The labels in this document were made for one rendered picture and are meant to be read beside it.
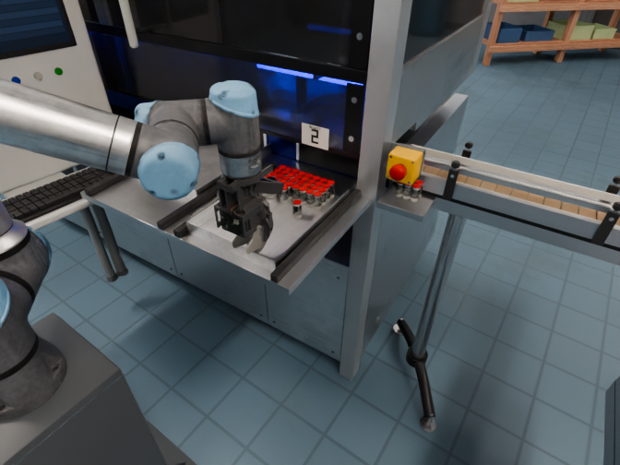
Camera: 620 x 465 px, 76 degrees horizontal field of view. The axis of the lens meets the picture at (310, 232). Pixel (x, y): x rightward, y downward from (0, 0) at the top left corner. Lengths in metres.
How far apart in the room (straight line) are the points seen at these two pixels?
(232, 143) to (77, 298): 1.72
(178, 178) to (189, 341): 1.42
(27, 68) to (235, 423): 1.35
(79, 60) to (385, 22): 0.99
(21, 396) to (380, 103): 0.91
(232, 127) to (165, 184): 0.17
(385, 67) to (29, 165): 1.13
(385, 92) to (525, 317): 1.49
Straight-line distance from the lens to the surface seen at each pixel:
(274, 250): 0.92
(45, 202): 1.39
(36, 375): 0.88
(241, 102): 0.66
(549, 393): 1.96
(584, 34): 6.98
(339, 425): 1.65
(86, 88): 1.57
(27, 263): 0.89
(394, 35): 0.95
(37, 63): 1.50
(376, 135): 1.02
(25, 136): 0.58
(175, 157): 0.54
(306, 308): 1.55
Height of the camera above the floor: 1.48
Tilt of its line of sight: 38 degrees down
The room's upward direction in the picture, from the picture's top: 1 degrees clockwise
